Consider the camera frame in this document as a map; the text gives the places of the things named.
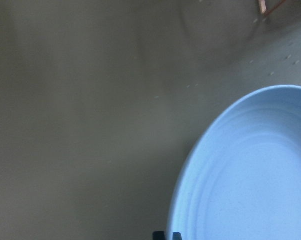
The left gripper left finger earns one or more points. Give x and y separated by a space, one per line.
158 235

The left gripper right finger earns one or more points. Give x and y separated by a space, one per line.
176 236

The blue round plate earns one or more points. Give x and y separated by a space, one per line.
242 179

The copper wire bottle rack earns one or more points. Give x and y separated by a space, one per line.
265 11

